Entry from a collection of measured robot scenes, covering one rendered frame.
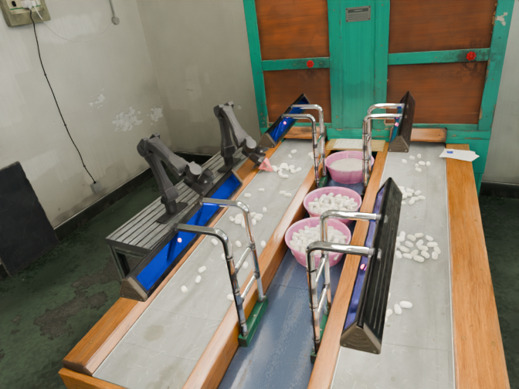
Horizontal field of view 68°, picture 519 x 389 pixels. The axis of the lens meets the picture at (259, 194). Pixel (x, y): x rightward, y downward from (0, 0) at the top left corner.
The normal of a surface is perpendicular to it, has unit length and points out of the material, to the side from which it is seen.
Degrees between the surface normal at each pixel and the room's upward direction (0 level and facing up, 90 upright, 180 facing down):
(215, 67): 90
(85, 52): 90
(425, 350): 0
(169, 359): 0
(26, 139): 90
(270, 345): 0
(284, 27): 90
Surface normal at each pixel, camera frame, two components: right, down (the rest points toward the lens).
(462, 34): -0.36, 0.49
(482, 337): -0.12, -0.87
